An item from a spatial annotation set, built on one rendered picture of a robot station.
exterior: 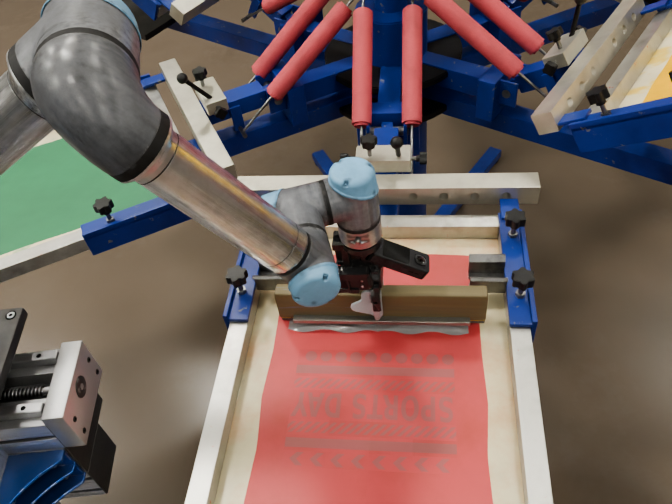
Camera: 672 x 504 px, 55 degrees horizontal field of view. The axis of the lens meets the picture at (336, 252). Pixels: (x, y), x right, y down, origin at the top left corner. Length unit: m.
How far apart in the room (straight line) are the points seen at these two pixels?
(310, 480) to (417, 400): 0.24
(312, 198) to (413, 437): 0.46
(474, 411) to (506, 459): 0.10
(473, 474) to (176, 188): 0.68
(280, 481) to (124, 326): 1.67
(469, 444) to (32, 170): 1.35
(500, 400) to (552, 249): 1.61
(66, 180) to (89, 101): 1.13
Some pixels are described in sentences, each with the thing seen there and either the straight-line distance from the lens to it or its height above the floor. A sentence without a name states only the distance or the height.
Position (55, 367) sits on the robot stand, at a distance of 1.08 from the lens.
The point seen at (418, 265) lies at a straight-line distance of 1.14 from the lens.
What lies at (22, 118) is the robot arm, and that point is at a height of 1.58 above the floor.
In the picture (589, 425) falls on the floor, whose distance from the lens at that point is 2.32.
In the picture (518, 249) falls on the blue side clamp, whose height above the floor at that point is 1.00.
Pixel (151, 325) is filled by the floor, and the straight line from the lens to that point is 2.68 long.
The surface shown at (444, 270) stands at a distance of 1.38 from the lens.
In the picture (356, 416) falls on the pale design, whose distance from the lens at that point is 1.19.
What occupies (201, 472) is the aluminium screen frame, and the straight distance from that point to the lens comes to 1.16.
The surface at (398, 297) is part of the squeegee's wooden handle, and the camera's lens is 1.22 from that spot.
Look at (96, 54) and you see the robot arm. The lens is 0.75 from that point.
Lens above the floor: 2.00
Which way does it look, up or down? 47 degrees down
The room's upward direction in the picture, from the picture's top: 8 degrees counter-clockwise
